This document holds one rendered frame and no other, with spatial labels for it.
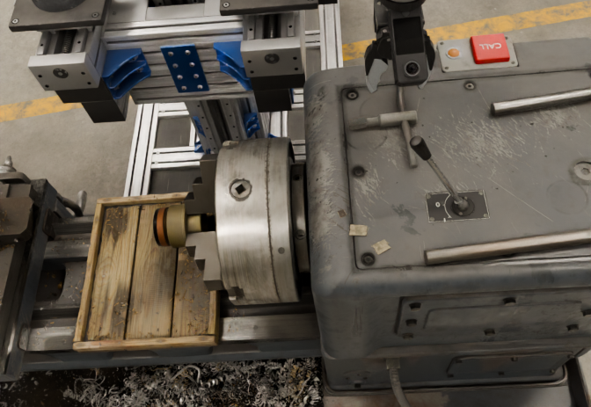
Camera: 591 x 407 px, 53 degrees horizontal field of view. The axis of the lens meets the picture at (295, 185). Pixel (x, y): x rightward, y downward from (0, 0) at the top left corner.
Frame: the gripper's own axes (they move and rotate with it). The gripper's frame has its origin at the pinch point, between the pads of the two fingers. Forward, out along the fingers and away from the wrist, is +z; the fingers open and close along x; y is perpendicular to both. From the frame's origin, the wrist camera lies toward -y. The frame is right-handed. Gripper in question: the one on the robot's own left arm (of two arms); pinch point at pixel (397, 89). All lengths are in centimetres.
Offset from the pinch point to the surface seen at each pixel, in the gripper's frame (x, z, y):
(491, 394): -23, 76, -36
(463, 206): -8.0, 3.0, -21.5
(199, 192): 36.8, 14.6, -8.9
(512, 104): -18.8, 2.0, -3.5
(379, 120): 3.3, 2.3, -4.6
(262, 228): 24.0, 8.3, -20.4
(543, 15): -91, 130, 142
